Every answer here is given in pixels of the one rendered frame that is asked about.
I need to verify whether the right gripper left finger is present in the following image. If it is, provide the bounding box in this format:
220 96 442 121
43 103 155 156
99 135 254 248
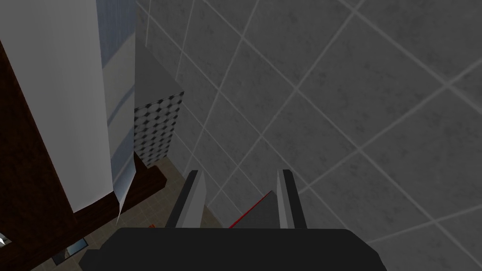
165 169 208 229

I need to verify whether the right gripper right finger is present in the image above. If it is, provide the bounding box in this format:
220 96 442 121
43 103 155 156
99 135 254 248
276 169 308 230

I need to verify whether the grey panel with red edge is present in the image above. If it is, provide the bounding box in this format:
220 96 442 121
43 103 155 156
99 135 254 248
228 190 280 230

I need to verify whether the white door leaf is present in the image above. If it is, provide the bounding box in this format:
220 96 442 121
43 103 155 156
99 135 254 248
0 0 137 226

